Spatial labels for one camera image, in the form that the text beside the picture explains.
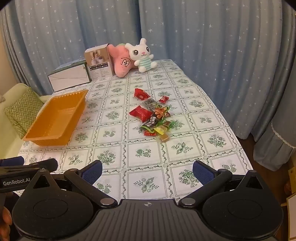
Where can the light green sofa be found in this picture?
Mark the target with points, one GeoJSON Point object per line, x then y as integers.
{"type": "Point", "coordinates": [7, 144]}

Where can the blue star curtain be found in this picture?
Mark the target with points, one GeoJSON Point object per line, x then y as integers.
{"type": "Point", "coordinates": [57, 34]}
{"type": "Point", "coordinates": [219, 58]}

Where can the red snack packet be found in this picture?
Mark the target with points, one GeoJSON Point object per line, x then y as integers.
{"type": "Point", "coordinates": [138, 112]}
{"type": "Point", "coordinates": [141, 93]}

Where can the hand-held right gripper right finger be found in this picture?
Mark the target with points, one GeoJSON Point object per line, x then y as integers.
{"type": "Point", "coordinates": [203, 172]}

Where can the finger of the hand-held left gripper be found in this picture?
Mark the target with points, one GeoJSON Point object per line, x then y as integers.
{"type": "Point", "coordinates": [44, 164]}
{"type": "Point", "coordinates": [11, 161]}

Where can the brown white product box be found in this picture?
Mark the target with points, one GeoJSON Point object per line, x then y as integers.
{"type": "Point", "coordinates": [99, 69]}

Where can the person's left hand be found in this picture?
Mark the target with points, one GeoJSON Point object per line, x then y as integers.
{"type": "Point", "coordinates": [5, 220]}

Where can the yellow cardboard box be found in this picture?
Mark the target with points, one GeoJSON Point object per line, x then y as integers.
{"type": "Point", "coordinates": [291, 204]}

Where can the red green candy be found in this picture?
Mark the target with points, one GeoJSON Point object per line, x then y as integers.
{"type": "Point", "coordinates": [148, 132]}

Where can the clear dark snack packet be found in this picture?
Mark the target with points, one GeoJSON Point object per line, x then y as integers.
{"type": "Point", "coordinates": [149, 103]}

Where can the orange green snack packet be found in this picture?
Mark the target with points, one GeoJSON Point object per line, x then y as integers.
{"type": "Point", "coordinates": [161, 110]}

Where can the small red foil candy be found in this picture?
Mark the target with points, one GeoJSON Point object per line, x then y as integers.
{"type": "Point", "coordinates": [163, 99]}

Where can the white green cardboard box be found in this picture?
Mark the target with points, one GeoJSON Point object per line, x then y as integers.
{"type": "Point", "coordinates": [69, 78]}

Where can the white bunny plush toy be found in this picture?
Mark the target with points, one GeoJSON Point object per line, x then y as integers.
{"type": "Point", "coordinates": [141, 53]}

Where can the lace-trimmed blue curtain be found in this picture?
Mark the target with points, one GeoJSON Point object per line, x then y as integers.
{"type": "Point", "coordinates": [277, 154]}

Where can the orange plastic tray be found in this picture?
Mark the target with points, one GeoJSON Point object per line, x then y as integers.
{"type": "Point", "coordinates": [57, 115]}

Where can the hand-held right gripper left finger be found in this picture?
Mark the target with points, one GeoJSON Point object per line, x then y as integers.
{"type": "Point", "coordinates": [92, 172]}

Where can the brown candy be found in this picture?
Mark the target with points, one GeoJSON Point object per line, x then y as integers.
{"type": "Point", "coordinates": [164, 138]}

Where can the green zigzag cushion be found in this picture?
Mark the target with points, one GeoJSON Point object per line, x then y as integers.
{"type": "Point", "coordinates": [23, 102]}
{"type": "Point", "coordinates": [16, 127]}

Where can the yellow candy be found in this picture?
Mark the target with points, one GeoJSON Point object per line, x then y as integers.
{"type": "Point", "coordinates": [161, 130]}

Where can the pink plush toy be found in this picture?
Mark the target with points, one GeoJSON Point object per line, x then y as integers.
{"type": "Point", "coordinates": [120, 62]}

